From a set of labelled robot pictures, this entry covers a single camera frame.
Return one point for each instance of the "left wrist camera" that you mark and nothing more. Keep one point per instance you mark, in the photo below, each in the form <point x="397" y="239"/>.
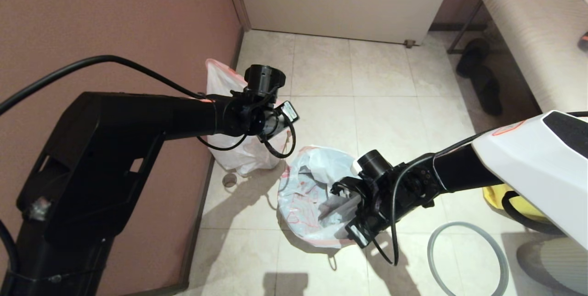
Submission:
<point x="289" y="112"/>

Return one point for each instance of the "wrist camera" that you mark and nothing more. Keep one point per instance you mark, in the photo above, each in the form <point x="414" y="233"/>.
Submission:
<point x="289" y="112"/>
<point x="344" y="189"/>

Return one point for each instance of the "small round brown floor disc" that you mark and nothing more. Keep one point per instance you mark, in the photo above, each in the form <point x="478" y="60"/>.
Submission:
<point x="229" y="180"/>

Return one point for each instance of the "thin dark metal rod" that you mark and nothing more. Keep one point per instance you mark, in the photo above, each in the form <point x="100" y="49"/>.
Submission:
<point x="464" y="27"/>

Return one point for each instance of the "yellow fabric bag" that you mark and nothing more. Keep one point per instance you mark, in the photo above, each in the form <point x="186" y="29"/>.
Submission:
<point x="498" y="195"/>

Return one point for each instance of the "small grey door fitting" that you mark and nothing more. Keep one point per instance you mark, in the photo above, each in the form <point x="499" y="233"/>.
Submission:
<point x="409" y="43"/>

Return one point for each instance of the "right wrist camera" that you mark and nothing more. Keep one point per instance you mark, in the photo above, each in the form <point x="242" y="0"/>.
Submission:
<point x="344" y="189"/>

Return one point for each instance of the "white garbage bag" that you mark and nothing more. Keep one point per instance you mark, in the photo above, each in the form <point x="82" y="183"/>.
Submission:
<point x="243" y="153"/>

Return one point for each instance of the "black slippers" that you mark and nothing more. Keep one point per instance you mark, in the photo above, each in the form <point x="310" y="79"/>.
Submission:
<point x="482" y="80"/>

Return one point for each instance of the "white red-printed plastic bag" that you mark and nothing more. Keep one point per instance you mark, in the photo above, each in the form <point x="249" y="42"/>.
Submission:
<point x="303" y="195"/>

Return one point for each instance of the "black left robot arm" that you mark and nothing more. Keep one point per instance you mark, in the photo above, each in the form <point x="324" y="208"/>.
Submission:
<point x="115" y="130"/>

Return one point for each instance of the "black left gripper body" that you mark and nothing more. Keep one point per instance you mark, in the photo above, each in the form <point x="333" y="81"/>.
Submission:
<point x="271" y="123"/>

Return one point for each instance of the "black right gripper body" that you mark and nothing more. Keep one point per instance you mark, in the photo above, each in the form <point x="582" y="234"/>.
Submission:
<point x="360" y="231"/>

